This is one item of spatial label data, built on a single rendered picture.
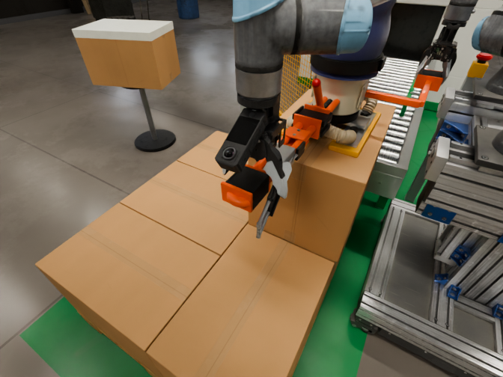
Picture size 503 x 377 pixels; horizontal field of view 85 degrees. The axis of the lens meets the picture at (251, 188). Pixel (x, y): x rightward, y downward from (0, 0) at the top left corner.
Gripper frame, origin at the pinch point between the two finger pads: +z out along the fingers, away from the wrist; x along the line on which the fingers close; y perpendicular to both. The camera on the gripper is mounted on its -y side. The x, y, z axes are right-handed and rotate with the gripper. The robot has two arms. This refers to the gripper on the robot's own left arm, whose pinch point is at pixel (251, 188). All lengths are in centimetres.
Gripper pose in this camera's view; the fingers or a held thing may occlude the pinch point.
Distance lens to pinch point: 58.0
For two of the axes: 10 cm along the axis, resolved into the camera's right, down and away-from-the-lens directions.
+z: 0.0, 7.5, 6.6
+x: -8.5, -3.4, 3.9
